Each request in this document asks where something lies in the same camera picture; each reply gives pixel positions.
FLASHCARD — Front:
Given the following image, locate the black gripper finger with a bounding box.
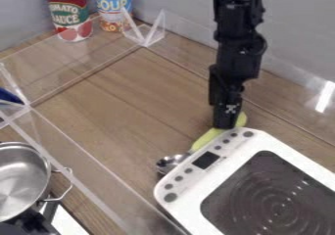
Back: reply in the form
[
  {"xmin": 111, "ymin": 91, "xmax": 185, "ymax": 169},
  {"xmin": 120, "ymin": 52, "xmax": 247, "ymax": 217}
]
[{"xmin": 214, "ymin": 103, "xmax": 243, "ymax": 129}]

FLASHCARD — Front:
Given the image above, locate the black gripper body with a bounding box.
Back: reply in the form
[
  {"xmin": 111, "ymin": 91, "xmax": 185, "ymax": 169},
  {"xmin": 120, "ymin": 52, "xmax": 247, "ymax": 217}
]
[{"xmin": 209, "ymin": 36, "xmax": 267, "ymax": 105}]

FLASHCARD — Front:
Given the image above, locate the green handled metal spoon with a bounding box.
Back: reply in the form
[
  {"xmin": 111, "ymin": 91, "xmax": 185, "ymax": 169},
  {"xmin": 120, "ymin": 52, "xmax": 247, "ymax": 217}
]
[{"xmin": 155, "ymin": 111, "xmax": 248, "ymax": 176}]

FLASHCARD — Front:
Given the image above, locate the white and black stove top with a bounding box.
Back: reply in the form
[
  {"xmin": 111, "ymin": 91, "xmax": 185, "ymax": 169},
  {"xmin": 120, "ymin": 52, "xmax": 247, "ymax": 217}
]
[{"xmin": 153, "ymin": 127, "xmax": 335, "ymax": 235}]

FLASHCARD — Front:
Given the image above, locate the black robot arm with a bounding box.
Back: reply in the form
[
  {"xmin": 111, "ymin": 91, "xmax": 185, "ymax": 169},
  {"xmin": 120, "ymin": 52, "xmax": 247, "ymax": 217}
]
[{"xmin": 208, "ymin": 0, "xmax": 267, "ymax": 129}]

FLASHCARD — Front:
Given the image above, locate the black stove under pot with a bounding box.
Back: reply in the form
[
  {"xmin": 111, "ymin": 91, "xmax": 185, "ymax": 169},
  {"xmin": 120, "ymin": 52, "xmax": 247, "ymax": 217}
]
[{"xmin": 0, "ymin": 203, "xmax": 61, "ymax": 235}]

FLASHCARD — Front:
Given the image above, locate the alphabet soup can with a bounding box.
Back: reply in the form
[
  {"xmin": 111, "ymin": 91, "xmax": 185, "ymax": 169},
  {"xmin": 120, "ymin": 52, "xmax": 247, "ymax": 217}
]
[{"xmin": 96, "ymin": 0, "xmax": 132, "ymax": 32}]

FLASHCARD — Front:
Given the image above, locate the tomato sauce can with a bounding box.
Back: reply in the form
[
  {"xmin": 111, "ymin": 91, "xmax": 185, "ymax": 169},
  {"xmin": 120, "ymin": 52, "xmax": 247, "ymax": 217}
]
[{"xmin": 47, "ymin": 0, "xmax": 93, "ymax": 42}]

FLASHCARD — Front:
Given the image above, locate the stainless steel pot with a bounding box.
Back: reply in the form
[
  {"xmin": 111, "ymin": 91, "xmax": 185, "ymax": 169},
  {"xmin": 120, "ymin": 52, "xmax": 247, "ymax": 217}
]
[{"xmin": 0, "ymin": 142, "xmax": 73, "ymax": 222}]

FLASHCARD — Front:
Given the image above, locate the blue object at left edge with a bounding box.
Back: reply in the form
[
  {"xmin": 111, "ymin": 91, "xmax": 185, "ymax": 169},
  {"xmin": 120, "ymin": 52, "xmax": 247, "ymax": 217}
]
[{"xmin": 0, "ymin": 87, "xmax": 24, "ymax": 104}]

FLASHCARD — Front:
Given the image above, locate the clear acrylic corner bracket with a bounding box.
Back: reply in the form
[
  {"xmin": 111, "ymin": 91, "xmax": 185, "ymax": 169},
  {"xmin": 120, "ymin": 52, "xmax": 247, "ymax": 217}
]
[{"xmin": 121, "ymin": 8, "xmax": 165, "ymax": 48}]

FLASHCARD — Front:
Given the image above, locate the clear acrylic left bracket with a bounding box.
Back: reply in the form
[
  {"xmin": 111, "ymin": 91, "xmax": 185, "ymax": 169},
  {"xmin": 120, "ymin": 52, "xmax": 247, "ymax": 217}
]
[{"xmin": 0, "ymin": 62, "xmax": 31, "ymax": 130}]

